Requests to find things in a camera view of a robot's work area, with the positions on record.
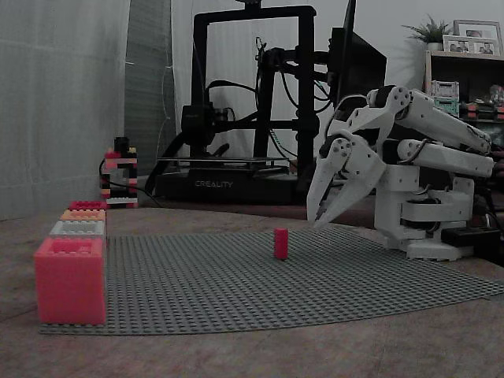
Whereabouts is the red Lego brick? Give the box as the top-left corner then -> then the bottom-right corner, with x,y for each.
273,227 -> 289,261

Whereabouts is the grey Lego baseplate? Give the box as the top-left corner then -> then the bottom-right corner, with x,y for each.
38,224 -> 504,336

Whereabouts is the multicolour Lego tower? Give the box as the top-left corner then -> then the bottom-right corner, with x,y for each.
98,146 -> 139,209

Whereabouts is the orange lego block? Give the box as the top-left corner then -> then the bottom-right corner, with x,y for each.
59,209 -> 108,222

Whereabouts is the white lego block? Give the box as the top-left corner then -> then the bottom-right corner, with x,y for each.
49,220 -> 107,239

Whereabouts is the green storage crate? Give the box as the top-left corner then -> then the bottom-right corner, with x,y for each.
432,96 -> 461,117

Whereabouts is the black computer monitor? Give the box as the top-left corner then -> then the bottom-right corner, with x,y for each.
328,0 -> 389,119

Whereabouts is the white storage crate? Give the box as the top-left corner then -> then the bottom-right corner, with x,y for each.
431,80 -> 461,98

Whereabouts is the black Creality 3D printer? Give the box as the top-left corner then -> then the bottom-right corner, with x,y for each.
147,3 -> 339,206

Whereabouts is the black power strip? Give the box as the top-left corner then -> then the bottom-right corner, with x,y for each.
440,226 -> 503,250

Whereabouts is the wooden shelf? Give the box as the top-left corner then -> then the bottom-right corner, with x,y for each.
424,50 -> 504,121

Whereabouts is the green potted plant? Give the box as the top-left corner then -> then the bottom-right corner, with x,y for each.
401,14 -> 454,51

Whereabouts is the grey pleated blind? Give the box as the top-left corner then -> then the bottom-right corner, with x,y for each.
124,0 -> 178,190

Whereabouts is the white sheer curtain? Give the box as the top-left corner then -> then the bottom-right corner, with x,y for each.
0,0 -> 133,222

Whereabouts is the small white photo frame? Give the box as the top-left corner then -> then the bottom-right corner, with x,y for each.
443,34 -> 473,54
471,37 -> 498,56

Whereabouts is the large white photo frame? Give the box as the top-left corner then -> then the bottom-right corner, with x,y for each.
453,19 -> 503,43

